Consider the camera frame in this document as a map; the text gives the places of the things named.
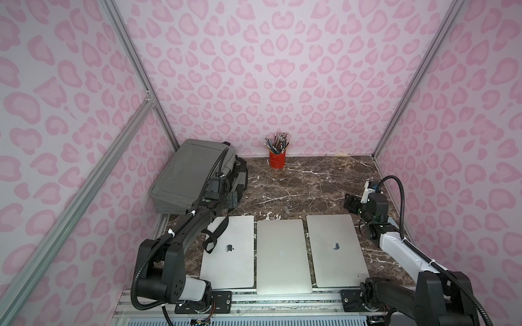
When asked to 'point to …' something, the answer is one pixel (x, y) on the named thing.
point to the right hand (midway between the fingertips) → (354, 195)
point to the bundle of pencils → (278, 144)
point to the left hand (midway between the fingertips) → (225, 194)
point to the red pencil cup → (277, 161)
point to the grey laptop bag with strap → (179, 184)
